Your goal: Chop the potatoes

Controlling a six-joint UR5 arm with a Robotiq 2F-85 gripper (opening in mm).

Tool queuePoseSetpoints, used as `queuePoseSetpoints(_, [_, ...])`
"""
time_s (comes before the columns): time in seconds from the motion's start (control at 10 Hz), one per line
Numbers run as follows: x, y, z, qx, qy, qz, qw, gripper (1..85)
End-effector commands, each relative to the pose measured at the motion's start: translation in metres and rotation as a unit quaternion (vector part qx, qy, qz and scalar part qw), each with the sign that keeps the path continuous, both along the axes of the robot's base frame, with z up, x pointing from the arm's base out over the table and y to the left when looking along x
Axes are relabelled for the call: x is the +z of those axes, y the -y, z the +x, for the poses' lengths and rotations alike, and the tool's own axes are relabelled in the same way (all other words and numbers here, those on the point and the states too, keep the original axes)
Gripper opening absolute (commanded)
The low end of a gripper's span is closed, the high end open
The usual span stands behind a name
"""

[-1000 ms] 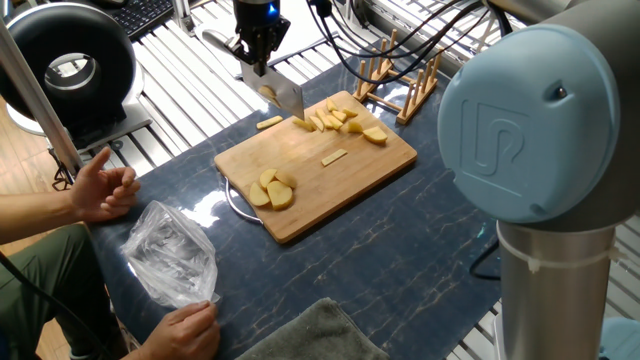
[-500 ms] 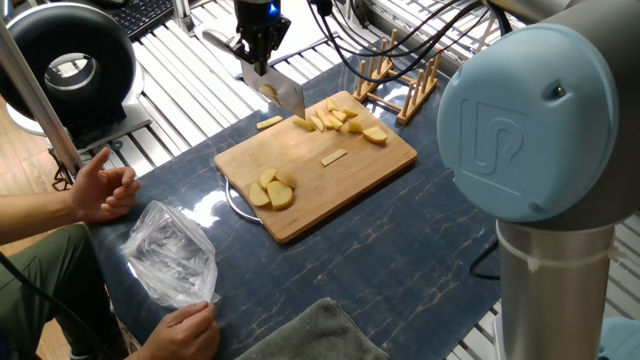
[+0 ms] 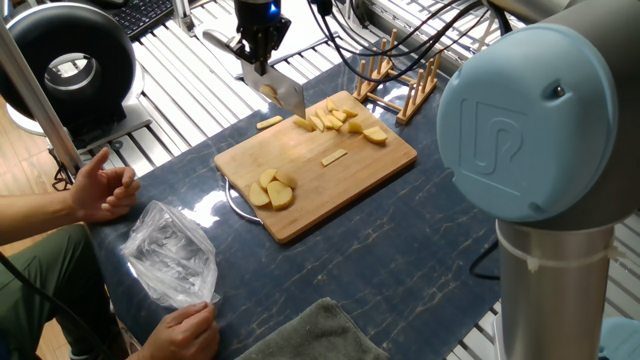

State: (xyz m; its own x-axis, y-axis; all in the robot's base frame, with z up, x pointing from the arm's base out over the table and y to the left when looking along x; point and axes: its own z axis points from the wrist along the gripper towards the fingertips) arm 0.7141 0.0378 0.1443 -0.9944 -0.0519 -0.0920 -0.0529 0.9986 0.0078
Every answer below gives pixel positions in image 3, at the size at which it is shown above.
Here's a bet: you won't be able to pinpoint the clear plastic bag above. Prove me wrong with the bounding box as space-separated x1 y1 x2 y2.
122 200 221 310

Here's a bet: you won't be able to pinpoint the hanging black cable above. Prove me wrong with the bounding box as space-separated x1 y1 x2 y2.
468 238 501 281

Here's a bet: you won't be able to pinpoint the wooden cutting board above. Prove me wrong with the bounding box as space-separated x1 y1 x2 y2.
213 90 419 245

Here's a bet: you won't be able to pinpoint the black ring-shaped device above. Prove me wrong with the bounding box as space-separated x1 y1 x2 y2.
0 2 154 154

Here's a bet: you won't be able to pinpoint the short aluminium post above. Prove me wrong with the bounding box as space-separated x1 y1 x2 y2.
172 0 197 37

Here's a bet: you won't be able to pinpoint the black keyboard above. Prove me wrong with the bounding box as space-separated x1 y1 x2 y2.
107 0 176 40

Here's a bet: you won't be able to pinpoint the dark green trousers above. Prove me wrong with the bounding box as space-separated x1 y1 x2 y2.
0 223 126 360

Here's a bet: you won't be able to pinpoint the tangled black cable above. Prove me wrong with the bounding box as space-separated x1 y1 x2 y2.
51 149 75 192

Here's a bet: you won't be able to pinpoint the dark blue marbled mat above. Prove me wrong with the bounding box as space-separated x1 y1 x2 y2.
83 42 501 360

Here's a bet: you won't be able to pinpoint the white paper pad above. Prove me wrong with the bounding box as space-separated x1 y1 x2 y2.
193 0 331 80

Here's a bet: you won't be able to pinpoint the slanted aluminium post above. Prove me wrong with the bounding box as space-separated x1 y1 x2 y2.
0 19 86 174

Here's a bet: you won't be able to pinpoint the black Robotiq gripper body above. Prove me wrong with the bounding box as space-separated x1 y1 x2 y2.
233 0 293 52

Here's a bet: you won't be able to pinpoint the black floor cable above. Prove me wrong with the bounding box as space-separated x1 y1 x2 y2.
0 249 116 360

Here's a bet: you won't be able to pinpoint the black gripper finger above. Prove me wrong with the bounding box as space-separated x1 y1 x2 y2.
226 34 269 78
265 17 293 66

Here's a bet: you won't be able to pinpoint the grey-green towel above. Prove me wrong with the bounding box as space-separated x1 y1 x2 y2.
234 297 391 360

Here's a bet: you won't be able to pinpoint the steel cleaver knife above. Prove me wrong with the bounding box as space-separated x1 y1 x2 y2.
202 28 307 121

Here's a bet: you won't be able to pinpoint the person's bare hand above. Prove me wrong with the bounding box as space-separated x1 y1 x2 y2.
69 146 142 225
139 300 221 360

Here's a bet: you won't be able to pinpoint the wooden peg rack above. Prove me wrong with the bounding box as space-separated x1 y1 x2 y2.
351 28 445 126

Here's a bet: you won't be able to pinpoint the black gripper cable bundle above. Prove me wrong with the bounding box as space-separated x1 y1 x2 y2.
305 0 514 86

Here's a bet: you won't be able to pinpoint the potato half with skin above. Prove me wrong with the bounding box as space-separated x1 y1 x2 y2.
259 84 284 108

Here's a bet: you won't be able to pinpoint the perforated aluminium plate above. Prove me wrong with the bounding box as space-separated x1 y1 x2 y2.
492 312 503 360

